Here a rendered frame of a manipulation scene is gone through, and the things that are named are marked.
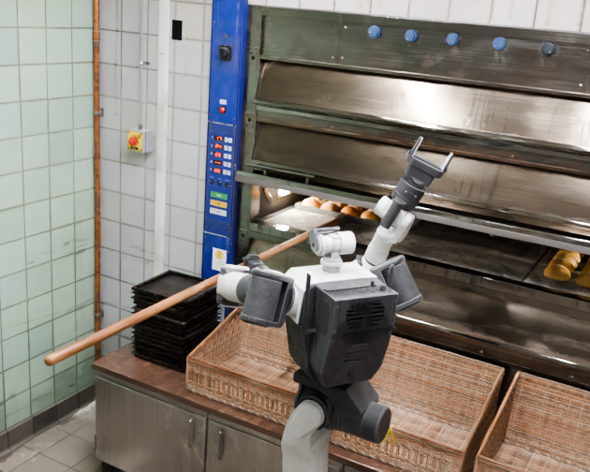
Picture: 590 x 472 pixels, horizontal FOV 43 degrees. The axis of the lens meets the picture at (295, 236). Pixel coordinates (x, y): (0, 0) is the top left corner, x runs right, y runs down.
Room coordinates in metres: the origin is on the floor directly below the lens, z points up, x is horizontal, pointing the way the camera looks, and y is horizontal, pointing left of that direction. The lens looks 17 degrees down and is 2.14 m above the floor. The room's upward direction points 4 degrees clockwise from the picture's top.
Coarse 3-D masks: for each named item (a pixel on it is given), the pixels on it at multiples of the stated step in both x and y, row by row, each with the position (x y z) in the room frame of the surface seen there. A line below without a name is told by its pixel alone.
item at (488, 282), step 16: (256, 224) 3.19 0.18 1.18; (272, 224) 3.20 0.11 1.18; (432, 272) 2.81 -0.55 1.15; (448, 272) 2.78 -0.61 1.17; (464, 272) 2.76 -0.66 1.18; (480, 272) 2.78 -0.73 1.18; (496, 288) 2.69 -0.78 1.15; (512, 288) 2.66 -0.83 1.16; (528, 288) 2.64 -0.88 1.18; (544, 288) 2.64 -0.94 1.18; (560, 304) 2.58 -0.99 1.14; (576, 304) 2.56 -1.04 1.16
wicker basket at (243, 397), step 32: (224, 320) 2.98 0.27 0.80; (192, 352) 2.77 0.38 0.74; (224, 352) 2.99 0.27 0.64; (256, 352) 3.06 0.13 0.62; (288, 352) 3.00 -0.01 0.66; (192, 384) 2.73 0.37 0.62; (224, 384) 2.81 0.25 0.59; (256, 384) 2.59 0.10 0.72; (288, 384) 2.84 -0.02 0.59; (288, 416) 2.53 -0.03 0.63
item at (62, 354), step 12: (300, 240) 2.95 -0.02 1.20; (264, 252) 2.73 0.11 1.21; (276, 252) 2.78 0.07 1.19; (240, 264) 2.58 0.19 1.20; (216, 276) 2.44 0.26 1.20; (192, 288) 2.32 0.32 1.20; (204, 288) 2.37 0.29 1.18; (168, 300) 2.21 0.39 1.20; (180, 300) 2.25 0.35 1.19; (144, 312) 2.11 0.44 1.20; (156, 312) 2.15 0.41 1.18; (120, 324) 2.01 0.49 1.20; (132, 324) 2.05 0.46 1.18; (96, 336) 1.92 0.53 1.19; (108, 336) 1.96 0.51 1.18; (72, 348) 1.84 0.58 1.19; (84, 348) 1.88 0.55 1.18; (48, 360) 1.77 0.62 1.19; (60, 360) 1.80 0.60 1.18
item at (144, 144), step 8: (128, 128) 3.45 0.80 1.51; (136, 128) 3.47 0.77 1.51; (128, 136) 3.44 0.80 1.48; (136, 136) 3.42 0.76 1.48; (144, 136) 3.41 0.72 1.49; (152, 136) 3.46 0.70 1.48; (128, 144) 3.44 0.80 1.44; (136, 144) 3.42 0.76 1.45; (144, 144) 3.41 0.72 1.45; (152, 144) 3.46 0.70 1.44; (144, 152) 3.41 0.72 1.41
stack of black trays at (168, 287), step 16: (176, 272) 3.22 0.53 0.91; (144, 288) 3.02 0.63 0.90; (160, 288) 3.04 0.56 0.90; (176, 288) 3.05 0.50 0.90; (208, 288) 3.05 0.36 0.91; (144, 304) 2.98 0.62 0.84; (176, 304) 2.90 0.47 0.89; (192, 304) 2.95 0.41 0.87; (208, 304) 3.04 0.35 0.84; (144, 320) 2.98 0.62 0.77; (160, 320) 2.94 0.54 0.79; (176, 320) 2.90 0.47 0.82; (192, 320) 2.95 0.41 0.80; (208, 320) 3.06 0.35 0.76; (144, 336) 2.97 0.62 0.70; (160, 336) 2.94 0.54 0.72; (176, 336) 2.90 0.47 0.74; (192, 336) 2.95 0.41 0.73; (144, 352) 2.99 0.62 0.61; (160, 352) 2.93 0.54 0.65; (176, 352) 2.91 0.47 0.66; (176, 368) 2.91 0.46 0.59
